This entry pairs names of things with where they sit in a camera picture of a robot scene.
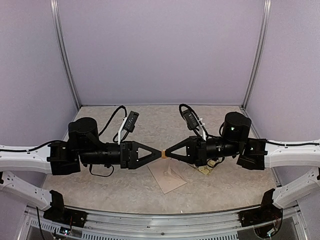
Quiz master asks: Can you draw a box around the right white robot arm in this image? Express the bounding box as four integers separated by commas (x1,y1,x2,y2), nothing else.
164,110,320,222

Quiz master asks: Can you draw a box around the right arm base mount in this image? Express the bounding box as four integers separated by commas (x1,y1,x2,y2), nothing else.
238,188,283,227

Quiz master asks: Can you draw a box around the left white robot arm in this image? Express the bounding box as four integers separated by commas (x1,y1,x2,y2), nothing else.
0,117,162,223

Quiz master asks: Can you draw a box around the left aluminium frame post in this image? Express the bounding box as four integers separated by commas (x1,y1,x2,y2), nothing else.
50,0,82,110

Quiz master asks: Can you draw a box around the aluminium frame post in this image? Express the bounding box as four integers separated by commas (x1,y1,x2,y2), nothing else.
50,0,82,110
241,0,272,110

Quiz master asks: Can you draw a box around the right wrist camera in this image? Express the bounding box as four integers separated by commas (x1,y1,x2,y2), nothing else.
182,109,207,141

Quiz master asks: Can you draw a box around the wax seal sticker sheet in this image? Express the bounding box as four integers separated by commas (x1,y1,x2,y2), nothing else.
195,159,218,176

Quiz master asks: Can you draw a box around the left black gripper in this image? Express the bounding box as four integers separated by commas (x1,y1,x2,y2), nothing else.
78,140,162,170

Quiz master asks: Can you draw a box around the pink envelope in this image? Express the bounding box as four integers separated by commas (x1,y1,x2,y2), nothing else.
148,158,187,195

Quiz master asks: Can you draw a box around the round brown seal sticker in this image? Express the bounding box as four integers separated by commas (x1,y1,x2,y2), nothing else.
161,150,167,159

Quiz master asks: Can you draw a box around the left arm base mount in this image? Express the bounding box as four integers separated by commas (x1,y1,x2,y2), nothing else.
43,190,88,228

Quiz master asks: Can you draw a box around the front aluminium rail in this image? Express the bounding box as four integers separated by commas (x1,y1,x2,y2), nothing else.
22,206,301,240

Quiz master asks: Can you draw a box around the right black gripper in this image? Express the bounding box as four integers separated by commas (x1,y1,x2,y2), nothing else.
165,135,242,166

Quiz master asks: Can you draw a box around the right aluminium frame post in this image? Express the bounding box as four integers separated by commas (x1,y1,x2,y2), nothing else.
241,0,272,110

